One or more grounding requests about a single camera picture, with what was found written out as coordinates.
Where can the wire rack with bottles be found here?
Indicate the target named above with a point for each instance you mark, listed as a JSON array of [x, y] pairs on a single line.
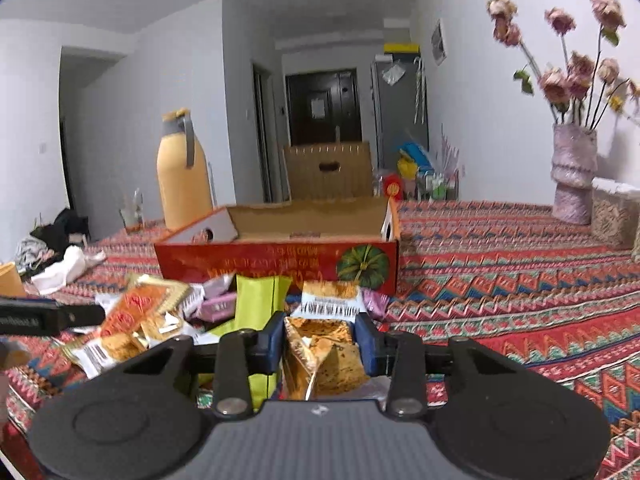
[[432, 186]]

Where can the pink snack packet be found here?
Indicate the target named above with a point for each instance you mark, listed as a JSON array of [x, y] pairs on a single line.
[[216, 310]]

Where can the orange red snack packet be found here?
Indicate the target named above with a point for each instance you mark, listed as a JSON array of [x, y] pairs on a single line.
[[145, 295]]

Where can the dried pink roses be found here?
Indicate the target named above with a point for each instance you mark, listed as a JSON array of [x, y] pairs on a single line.
[[583, 89]]

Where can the red cardboard snack box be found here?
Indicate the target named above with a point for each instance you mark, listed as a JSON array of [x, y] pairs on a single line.
[[354, 240]]

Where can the patterned red tablecloth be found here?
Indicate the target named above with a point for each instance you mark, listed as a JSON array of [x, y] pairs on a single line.
[[537, 290]]

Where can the grey refrigerator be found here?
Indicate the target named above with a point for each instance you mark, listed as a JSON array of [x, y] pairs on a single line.
[[399, 98]]

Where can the white crumpled cloth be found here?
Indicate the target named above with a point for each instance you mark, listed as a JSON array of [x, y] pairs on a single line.
[[75, 262]]

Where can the green snack bar packet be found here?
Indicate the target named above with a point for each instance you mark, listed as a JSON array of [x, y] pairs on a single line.
[[256, 301]]

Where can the small cracker packet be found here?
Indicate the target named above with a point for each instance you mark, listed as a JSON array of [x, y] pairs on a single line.
[[101, 354]]

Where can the wooden chair back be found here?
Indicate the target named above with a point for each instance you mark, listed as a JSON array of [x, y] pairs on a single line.
[[329, 171]]

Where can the glass cup with drink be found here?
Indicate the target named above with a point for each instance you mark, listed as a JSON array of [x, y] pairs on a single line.
[[131, 212]]

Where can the clear cracker packet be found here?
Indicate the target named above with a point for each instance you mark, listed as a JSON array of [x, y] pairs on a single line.
[[321, 358]]

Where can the yellow mug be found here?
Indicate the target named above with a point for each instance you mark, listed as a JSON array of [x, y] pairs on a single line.
[[10, 281]]

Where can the dark entrance door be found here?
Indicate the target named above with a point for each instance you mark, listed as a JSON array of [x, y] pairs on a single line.
[[323, 107]]

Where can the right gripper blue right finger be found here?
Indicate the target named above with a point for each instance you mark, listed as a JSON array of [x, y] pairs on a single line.
[[371, 344]]

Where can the wall electrical panel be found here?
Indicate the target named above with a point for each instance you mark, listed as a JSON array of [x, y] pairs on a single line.
[[438, 44]]

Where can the white barcode cracker packet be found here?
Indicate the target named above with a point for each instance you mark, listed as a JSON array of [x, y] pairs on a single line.
[[324, 300]]

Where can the pink textured vase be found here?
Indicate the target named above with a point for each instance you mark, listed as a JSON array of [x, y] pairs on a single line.
[[574, 164]]

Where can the yellow box on fridge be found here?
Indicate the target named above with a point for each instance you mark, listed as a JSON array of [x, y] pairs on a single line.
[[401, 49]]

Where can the clear plastic storage jar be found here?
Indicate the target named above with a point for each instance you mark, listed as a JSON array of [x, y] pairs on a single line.
[[615, 213]]

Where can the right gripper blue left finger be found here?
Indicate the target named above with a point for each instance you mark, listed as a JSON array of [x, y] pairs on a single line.
[[266, 352]]

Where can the floral ceramic vase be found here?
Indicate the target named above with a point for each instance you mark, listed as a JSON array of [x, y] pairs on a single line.
[[635, 250]]

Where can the yellow thermos jug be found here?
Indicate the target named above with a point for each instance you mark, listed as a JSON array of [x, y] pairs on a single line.
[[182, 172]]

